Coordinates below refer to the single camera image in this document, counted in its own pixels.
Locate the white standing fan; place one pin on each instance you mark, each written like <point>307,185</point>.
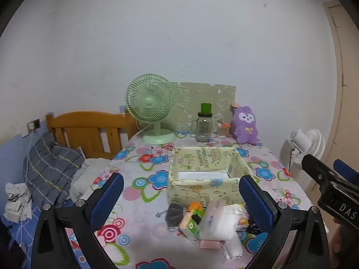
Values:
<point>298,140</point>

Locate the black small item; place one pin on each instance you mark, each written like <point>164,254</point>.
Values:
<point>253,228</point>

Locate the white crumpled cloth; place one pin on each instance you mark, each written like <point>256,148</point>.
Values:
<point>18,201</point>

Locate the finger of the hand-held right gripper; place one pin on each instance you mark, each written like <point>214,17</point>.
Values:
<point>317,169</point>
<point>346,172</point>

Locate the purple plush rabbit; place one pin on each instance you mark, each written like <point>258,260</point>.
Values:
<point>245,123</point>

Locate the wall socket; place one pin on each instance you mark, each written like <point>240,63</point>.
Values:
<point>33,124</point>

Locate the blue bed sheet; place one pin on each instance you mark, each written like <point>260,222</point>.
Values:
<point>25,235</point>

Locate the yellow printed fabric storage box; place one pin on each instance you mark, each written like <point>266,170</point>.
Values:
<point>196,190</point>

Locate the glass jar with green lid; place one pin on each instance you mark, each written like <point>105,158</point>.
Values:
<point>204,126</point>

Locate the green desk fan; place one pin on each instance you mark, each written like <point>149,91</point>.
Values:
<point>150,101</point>

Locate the wooden headboard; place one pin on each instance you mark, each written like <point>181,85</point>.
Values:
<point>81,126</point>

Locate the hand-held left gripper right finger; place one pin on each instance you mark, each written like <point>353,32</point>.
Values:
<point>253,201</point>

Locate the green printed board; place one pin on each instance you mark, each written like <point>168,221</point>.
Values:
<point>196,95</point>

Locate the person's right hand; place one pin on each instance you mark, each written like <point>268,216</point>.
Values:
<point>342,243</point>

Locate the cotton swab container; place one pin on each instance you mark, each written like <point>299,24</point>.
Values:
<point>223,130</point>

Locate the green and white small box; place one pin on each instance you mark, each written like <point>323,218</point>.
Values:
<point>189,225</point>

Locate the grey sock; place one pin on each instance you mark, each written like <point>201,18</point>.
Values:
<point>174,214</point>

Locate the pink tissue pack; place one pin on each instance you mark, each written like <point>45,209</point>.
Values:
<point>210,244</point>

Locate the grey plaid pillow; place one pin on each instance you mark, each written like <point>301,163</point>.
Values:
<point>50,168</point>

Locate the beige door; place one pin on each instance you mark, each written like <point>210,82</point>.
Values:
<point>347,61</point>

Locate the white printed tissue pack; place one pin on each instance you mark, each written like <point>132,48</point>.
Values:
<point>232,248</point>

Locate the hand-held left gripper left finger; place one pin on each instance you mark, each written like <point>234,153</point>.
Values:
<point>105,201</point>

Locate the floral tablecloth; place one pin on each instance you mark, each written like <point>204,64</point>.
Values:
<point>134,199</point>

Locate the clear plastic pack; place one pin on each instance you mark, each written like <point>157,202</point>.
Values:
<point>211,218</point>

